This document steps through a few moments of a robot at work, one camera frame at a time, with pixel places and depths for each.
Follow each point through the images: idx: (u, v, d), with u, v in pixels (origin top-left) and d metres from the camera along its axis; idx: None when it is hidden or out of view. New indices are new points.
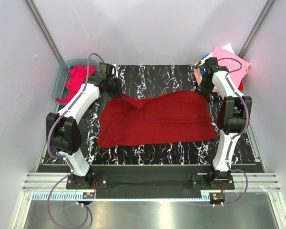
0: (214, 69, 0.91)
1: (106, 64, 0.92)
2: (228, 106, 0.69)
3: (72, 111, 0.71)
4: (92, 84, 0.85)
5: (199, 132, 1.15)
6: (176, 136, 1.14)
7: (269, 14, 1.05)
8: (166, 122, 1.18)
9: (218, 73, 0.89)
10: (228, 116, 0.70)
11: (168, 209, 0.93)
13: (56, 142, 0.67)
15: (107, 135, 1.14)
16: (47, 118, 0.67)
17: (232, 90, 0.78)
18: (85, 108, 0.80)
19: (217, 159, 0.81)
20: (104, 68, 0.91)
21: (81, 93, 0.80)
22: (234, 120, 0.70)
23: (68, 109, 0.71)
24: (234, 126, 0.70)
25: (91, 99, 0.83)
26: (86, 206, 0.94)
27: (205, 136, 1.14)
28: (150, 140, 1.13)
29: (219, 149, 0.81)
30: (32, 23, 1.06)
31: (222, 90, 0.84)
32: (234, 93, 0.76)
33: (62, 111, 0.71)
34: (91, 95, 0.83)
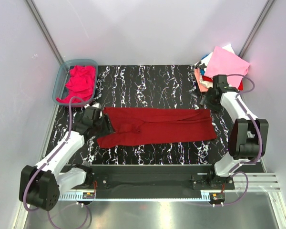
0: (223, 90, 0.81)
1: (92, 110, 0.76)
2: (240, 130, 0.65)
3: (51, 163, 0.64)
4: (78, 132, 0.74)
5: (198, 132, 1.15)
6: (175, 136, 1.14)
7: (269, 14, 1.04)
8: (165, 124, 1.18)
9: (227, 94, 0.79)
10: (241, 141, 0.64)
11: (168, 209, 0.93)
13: (32, 197, 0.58)
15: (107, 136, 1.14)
16: (22, 171, 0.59)
17: (244, 112, 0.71)
18: (67, 157, 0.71)
19: (219, 167, 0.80)
20: (90, 116, 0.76)
21: (65, 141, 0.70)
22: (248, 147, 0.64)
23: (46, 161, 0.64)
24: (247, 152, 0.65)
25: (74, 150, 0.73)
26: (86, 206, 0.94)
27: (205, 135, 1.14)
28: (150, 139, 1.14)
29: (223, 158, 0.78)
30: (33, 24, 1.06)
31: (232, 113, 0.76)
32: (247, 115, 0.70)
33: (40, 164, 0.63)
34: (75, 146, 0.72)
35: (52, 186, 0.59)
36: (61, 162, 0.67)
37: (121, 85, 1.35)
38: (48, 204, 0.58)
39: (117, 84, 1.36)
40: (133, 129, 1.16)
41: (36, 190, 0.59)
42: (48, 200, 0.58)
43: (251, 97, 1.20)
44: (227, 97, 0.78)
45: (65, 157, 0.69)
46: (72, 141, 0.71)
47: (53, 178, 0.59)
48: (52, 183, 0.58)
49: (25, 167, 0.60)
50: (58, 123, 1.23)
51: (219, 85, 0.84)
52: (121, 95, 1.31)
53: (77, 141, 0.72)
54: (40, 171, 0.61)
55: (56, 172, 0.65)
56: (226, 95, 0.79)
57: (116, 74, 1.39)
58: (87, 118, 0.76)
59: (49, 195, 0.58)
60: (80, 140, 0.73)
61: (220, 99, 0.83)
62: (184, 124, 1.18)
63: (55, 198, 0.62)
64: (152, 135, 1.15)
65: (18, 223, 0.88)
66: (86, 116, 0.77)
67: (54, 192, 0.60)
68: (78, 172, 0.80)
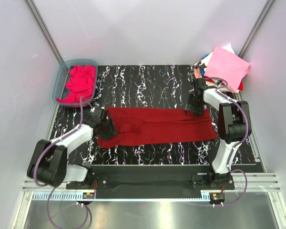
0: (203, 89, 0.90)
1: (100, 109, 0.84)
2: (225, 113, 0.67)
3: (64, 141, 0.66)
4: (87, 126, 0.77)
5: (198, 132, 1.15)
6: (174, 136, 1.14)
7: (269, 14, 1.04)
8: (164, 124, 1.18)
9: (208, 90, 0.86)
10: (228, 124, 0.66)
11: (168, 209, 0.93)
13: (41, 171, 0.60)
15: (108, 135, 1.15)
16: (37, 144, 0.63)
17: (226, 98, 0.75)
18: (77, 144, 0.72)
19: (217, 162, 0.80)
20: (98, 114, 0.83)
21: (76, 129, 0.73)
22: (237, 128, 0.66)
23: (61, 138, 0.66)
24: (237, 134, 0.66)
25: (83, 140, 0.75)
26: (86, 206, 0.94)
27: (205, 136, 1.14)
28: (150, 140, 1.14)
29: (219, 152, 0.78)
30: (33, 24, 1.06)
31: (216, 104, 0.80)
32: (229, 100, 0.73)
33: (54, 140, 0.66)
34: (85, 135, 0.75)
35: (63, 161, 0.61)
36: (72, 146, 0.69)
37: (121, 85, 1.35)
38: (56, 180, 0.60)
39: (117, 84, 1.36)
40: (134, 129, 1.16)
41: (46, 165, 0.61)
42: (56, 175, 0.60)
43: (251, 97, 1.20)
44: (208, 92, 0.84)
45: (76, 142, 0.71)
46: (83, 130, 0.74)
47: (64, 154, 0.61)
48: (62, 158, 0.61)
49: (40, 140, 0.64)
50: (58, 123, 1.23)
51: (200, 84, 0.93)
52: (121, 95, 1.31)
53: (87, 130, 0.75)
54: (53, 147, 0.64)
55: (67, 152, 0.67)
56: (207, 91, 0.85)
57: (116, 74, 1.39)
58: (96, 116, 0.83)
59: (58, 170, 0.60)
60: (90, 130, 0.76)
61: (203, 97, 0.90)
62: (184, 124, 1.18)
63: (61, 177, 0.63)
64: (152, 136, 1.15)
65: (18, 223, 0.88)
66: (94, 115, 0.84)
67: (62, 168, 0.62)
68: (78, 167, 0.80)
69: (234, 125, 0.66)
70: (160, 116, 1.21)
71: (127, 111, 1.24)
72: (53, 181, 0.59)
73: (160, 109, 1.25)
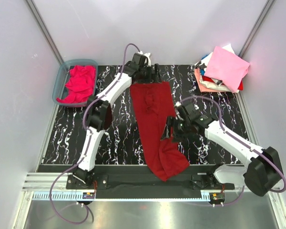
0: (204, 125, 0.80)
1: (139, 57, 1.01)
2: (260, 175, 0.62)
3: (107, 96, 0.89)
4: (126, 74, 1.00)
5: (159, 165, 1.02)
6: (147, 143, 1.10)
7: (269, 14, 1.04)
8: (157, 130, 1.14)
9: (210, 129, 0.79)
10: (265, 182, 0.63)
11: (168, 209, 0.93)
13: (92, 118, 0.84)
15: (137, 98, 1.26)
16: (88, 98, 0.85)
17: (248, 148, 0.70)
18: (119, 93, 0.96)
19: (222, 175, 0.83)
20: (137, 61, 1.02)
21: (117, 80, 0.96)
22: (271, 179, 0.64)
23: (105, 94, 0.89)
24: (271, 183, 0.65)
25: (123, 88, 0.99)
26: (86, 206, 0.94)
27: (177, 167, 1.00)
28: (141, 124, 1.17)
29: (231, 177, 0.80)
30: (33, 24, 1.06)
31: (232, 149, 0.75)
32: (252, 151, 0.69)
33: (99, 95, 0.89)
34: (124, 85, 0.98)
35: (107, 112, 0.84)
36: (114, 97, 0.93)
37: None
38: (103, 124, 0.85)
39: None
40: (146, 109, 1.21)
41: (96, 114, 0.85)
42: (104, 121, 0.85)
43: (251, 97, 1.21)
44: (216, 134, 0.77)
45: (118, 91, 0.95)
46: (122, 81, 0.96)
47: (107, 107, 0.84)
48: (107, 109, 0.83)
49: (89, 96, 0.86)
50: (58, 123, 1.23)
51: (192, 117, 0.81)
52: (121, 95, 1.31)
53: (126, 81, 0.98)
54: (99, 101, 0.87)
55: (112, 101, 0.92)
56: (211, 131, 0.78)
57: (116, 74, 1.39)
58: (134, 63, 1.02)
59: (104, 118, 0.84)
60: (128, 80, 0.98)
61: (203, 130, 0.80)
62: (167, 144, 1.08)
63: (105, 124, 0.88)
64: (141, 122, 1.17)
65: (18, 223, 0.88)
66: (134, 62, 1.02)
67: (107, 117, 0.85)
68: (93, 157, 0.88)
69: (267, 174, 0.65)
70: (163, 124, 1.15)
71: (163, 99, 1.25)
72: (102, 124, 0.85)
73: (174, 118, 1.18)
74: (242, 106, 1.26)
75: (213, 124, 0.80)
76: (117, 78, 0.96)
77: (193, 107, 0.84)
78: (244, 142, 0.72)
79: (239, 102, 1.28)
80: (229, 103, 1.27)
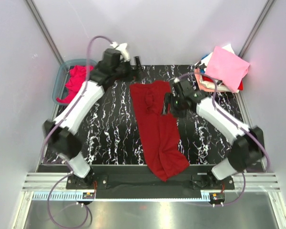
0: (195, 100, 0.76)
1: (110, 57, 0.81)
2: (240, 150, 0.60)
3: (68, 119, 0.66)
4: (95, 82, 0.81)
5: (159, 165, 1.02)
6: (147, 143, 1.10)
7: (269, 14, 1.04)
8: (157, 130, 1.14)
9: (203, 105, 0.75)
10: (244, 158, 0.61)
11: (168, 209, 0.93)
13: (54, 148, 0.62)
15: (137, 97, 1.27)
16: (44, 125, 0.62)
17: (235, 126, 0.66)
18: (85, 112, 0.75)
19: (220, 172, 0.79)
20: (108, 63, 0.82)
21: (81, 96, 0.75)
22: (254, 157, 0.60)
23: (64, 117, 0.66)
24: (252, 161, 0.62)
25: (94, 99, 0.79)
26: (86, 206, 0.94)
27: (177, 167, 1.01)
28: (140, 123, 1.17)
29: (223, 167, 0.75)
30: (33, 24, 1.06)
31: (219, 126, 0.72)
32: (240, 130, 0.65)
33: (58, 119, 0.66)
34: (94, 96, 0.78)
35: (71, 140, 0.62)
36: (80, 117, 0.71)
37: (121, 85, 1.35)
38: (70, 155, 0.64)
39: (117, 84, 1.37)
40: (146, 109, 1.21)
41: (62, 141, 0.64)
42: (71, 151, 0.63)
43: (251, 97, 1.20)
44: (205, 109, 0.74)
45: (82, 111, 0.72)
46: (87, 95, 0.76)
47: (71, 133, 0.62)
48: (70, 138, 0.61)
49: (45, 122, 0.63)
50: None
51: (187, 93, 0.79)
52: (121, 95, 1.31)
53: (94, 92, 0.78)
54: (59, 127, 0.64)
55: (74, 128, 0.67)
56: (203, 108, 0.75)
57: None
58: (105, 64, 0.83)
59: (69, 148, 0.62)
60: (97, 90, 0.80)
61: (195, 108, 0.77)
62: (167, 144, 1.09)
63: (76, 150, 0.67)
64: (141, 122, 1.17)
65: (18, 223, 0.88)
66: (104, 63, 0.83)
67: (73, 145, 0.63)
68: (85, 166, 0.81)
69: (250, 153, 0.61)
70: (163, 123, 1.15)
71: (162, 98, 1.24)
72: (67, 154, 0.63)
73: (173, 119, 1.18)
74: (242, 106, 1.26)
75: (206, 100, 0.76)
76: (81, 93, 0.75)
77: (187, 82, 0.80)
78: (232, 120, 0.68)
79: (239, 102, 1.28)
80: (229, 103, 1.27)
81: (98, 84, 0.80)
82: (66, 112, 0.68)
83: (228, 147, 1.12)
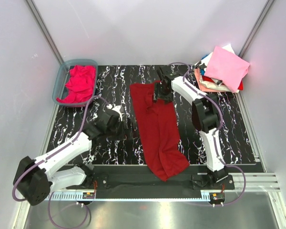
0: (170, 78, 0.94)
1: (108, 117, 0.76)
2: (198, 109, 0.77)
3: (48, 162, 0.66)
4: (87, 135, 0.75)
5: (159, 165, 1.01)
6: (147, 143, 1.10)
7: (269, 14, 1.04)
8: (157, 130, 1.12)
9: (176, 80, 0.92)
10: (202, 117, 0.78)
11: (168, 209, 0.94)
13: (21, 188, 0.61)
15: (137, 97, 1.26)
16: (21, 161, 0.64)
17: (196, 93, 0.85)
18: (69, 159, 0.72)
19: (210, 161, 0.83)
20: (105, 120, 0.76)
21: (70, 142, 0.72)
22: (210, 118, 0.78)
23: (45, 159, 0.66)
24: (210, 123, 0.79)
25: (79, 152, 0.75)
26: (86, 206, 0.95)
27: (177, 167, 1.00)
28: (141, 124, 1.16)
29: (205, 147, 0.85)
30: (33, 24, 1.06)
31: (185, 95, 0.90)
32: (199, 95, 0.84)
33: (38, 159, 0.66)
34: (80, 149, 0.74)
35: (43, 183, 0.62)
36: (61, 163, 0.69)
37: (121, 85, 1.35)
38: (34, 199, 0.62)
39: (117, 84, 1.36)
40: (146, 109, 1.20)
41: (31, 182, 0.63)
42: (36, 194, 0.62)
43: (251, 97, 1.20)
44: (176, 84, 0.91)
45: (65, 159, 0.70)
46: (77, 144, 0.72)
47: (45, 178, 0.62)
48: (42, 182, 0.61)
49: (25, 158, 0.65)
50: (58, 123, 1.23)
51: (165, 74, 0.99)
52: (121, 95, 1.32)
53: (83, 145, 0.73)
54: (37, 167, 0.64)
55: (50, 172, 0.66)
56: (175, 82, 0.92)
57: (116, 74, 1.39)
58: (102, 122, 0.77)
59: (36, 191, 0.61)
60: (87, 144, 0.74)
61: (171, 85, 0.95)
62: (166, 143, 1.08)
63: (43, 195, 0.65)
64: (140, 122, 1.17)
65: (18, 223, 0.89)
66: (101, 120, 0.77)
67: (43, 189, 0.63)
68: (73, 174, 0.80)
69: (207, 116, 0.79)
70: (163, 124, 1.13)
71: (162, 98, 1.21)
72: (32, 198, 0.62)
73: (174, 119, 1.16)
74: (242, 106, 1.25)
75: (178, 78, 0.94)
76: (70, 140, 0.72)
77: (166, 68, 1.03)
78: (195, 89, 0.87)
79: (239, 102, 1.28)
80: (229, 103, 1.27)
81: (90, 138, 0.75)
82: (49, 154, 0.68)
83: (228, 147, 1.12)
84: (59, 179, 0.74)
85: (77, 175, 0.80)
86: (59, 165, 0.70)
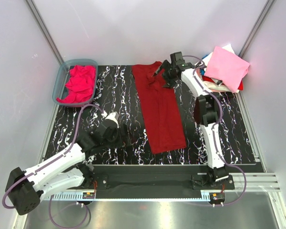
0: (181, 68, 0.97)
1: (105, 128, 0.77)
2: (200, 105, 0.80)
3: (37, 175, 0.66)
4: (82, 146, 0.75)
5: (156, 138, 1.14)
6: (148, 118, 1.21)
7: (269, 14, 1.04)
8: (157, 108, 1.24)
9: (185, 72, 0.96)
10: (203, 112, 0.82)
11: (168, 209, 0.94)
13: (11, 198, 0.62)
15: (139, 76, 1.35)
16: (12, 171, 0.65)
17: (202, 89, 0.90)
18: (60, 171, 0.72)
19: (210, 158, 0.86)
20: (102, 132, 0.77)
21: (62, 155, 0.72)
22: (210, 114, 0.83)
23: (35, 171, 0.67)
24: (209, 119, 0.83)
25: (71, 165, 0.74)
26: (86, 206, 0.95)
27: (175, 142, 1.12)
28: (143, 100, 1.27)
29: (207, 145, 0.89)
30: (33, 24, 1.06)
31: (191, 88, 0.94)
32: (204, 92, 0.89)
33: (28, 171, 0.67)
34: (71, 161, 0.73)
35: (32, 196, 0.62)
36: (50, 175, 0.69)
37: (121, 85, 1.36)
38: (23, 209, 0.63)
39: (117, 84, 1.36)
40: (148, 87, 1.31)
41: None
42: (25, 205, 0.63)
43: (251, 97, 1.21)
44: (186, 76, 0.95)
45: (56, 171, 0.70)
46: (68, 157, 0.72)
47: (34, 190, 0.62)
48: (31, 194, 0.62)
49: (16, 168, 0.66)
50: (58, 123, 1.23)
51: (177, 63, 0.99)
52: (121, 95, 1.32)
53: (76, 158, 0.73)
54: (26, 179, 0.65)
55: (39, 185, 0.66)
56: (185, 74, 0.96)
57: (116, 74, 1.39)
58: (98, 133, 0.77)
59: (25, 202, 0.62)
60: (80, 156, 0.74)
61: (181, 75, 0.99)
62: (167, 121, 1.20)
63: (32, 206, 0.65)
64: (146, 98, 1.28)
65: (18, 223, 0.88)
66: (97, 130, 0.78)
67: (32, 200, 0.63)
68: (70, 178, 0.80)
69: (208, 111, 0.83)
70: (164, 103, 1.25)
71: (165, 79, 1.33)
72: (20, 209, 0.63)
73: (174, 99, 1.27)
74: (242, 106, 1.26)
75: (189, 69, 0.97)
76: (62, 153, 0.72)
77: (179, 56, 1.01)
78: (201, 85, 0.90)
79: (239, 102, 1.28)
80: (229, 103, 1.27)
81: (84, 149, 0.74)
82: (40, 166, 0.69)
83: (228, 147, 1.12)
84: (53, 185, 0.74)
85: (74, 179, 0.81)
86: (50, 177, 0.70)
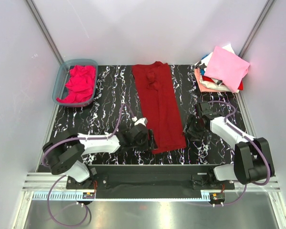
0: (210, 117, 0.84)
1: (137, 131, 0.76)
2: (244, 156, 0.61)
3: (87, 141, 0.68)
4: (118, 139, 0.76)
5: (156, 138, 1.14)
6: (148, 118, 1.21)
7: (269, 14, 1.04)
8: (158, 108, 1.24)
9: (215, 120, 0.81)
10: (249, 167, 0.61)
11: (168, 209, 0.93)
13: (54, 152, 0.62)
15: (139, 76, 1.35)
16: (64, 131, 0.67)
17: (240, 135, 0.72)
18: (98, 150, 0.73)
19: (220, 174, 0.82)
20: (133, 134, 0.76)
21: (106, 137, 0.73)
22: (259, 170, 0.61)
23: (86, 137, 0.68)
24: (258, 178, 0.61)
25: (106, 150, 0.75)
26: (86, 206, 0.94)
27: (175, 142, 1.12)
28: (143, 100, 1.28)
29: (225, 169, 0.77)
30: (33, 24, 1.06)
31: (226, 135, 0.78)
32: (244, 138, 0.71)
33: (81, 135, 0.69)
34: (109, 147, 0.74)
35: (74, 158, 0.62)
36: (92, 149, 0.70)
37: (121, 85, 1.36)
38: (56, 168, 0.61)
39: (117, 84, 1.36)
40: (148, 87, 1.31)
41: (60, 151, 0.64)
42: (61, 165, 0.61)
43: (251, 97, 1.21)
44: (216, 123, 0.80)
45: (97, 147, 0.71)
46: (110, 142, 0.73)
47: (80, 153, 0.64)
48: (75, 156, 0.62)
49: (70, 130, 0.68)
50: (58, 123, 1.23)
51: (204, 113, 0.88)
52: (121, 95, 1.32)
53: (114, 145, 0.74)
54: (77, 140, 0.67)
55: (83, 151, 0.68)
56: (215, 122, 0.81)
57: (116, 74, 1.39)
58: (129, 133, 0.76)
59: (66, 161, 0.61)
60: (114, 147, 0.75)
61: (210, 126, 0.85)
62: (167, 121, 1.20)
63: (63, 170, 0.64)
64: (146, 98, 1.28)
65: (18, 223, 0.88)
66: (129, 131, 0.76)
67: (69, 163, 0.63)
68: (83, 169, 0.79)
69: (256, 167, 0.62)
70: (164, 103, 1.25)
71: (164, 80, 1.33)
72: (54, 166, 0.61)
73: (174, 99, 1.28)
74: (242, 106, 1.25)
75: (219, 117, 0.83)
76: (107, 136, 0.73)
77: (207, 104, 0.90)
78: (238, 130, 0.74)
79: (239, 102, 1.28)
80: (229, 103, 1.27)
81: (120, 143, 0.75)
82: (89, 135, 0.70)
83: (228, 147, 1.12)
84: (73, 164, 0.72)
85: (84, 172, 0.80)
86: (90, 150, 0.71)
